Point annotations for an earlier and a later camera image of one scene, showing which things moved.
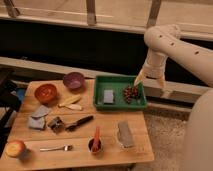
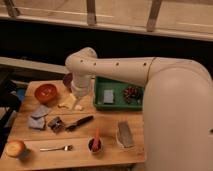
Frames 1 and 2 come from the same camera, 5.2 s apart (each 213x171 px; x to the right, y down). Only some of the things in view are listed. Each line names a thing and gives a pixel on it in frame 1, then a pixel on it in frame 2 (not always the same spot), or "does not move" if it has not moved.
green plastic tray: [119, 92] does not move
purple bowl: [73, 80] does not move
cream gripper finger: [139, 77] -> [77, 101]
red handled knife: [81, 122] does not move
